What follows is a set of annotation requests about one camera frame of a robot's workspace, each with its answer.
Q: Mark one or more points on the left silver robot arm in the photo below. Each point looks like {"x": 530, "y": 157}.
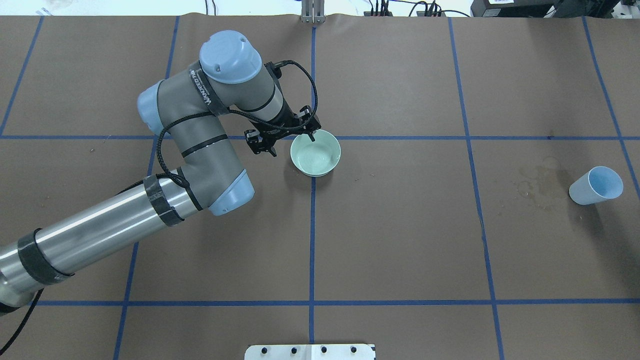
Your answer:
{"x": 199, "y": 167}

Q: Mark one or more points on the aluminium frame post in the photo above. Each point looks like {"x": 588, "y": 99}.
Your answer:
{"x": 313, "y": 11}

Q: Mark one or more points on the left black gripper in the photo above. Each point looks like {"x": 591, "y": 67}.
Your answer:
{"x": 283, "y": 126}

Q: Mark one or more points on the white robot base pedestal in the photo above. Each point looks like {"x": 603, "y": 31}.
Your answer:
{"x": 340, "y": 351}

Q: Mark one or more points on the mint green ceramic bowl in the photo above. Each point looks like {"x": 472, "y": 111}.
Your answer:
{"x": 318, "y": 157}

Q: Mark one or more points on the light blue plastic cup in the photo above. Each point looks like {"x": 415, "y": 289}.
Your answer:
{"x": 598, "y": 185}

